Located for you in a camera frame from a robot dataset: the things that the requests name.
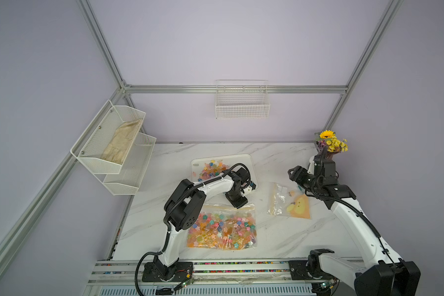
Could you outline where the small ziploc bag of candies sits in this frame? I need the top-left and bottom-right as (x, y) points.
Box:
(267, 183), (311, 219)

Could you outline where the large ziploc bag of candies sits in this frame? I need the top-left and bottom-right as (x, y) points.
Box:
(186, 203), (258, 251)

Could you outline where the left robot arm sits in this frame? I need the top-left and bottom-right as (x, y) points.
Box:
(158, 163), (257, 268)

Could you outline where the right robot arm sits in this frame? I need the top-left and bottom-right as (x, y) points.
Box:
(288, 154), (421, 296)

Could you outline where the poured candies pile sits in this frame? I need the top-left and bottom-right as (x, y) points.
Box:
(191, 159), (229, 182)

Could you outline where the yellow flower bouquet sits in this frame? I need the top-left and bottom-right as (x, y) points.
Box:
(315, 129), (349, 154)

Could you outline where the white plastic tray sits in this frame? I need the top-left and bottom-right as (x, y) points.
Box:
(190, 154), (259, 188)

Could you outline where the lower white mesh shelf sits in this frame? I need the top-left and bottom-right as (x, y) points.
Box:
(103, 133), (156, 196)

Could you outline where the white mesh shelf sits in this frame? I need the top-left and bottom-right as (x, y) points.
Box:
(70, 101), (146, 175)
(103, 133), (156, 196)

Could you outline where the beige cloth glove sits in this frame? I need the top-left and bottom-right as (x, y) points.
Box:
(101, 119), (143, 165)

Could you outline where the upper white mesh shelf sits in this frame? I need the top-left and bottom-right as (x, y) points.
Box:
(70, 101), (146, 175)

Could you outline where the white wire wall basket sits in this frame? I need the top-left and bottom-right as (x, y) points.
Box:
(215, 80), (271, 120)

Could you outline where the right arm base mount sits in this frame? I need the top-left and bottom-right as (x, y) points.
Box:
(288, 249), (334, 281)

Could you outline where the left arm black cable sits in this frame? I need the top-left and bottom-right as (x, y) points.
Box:
(134, 162), (252, 296)

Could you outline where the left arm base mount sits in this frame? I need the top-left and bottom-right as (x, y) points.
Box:
(140, 259), (194, 282)

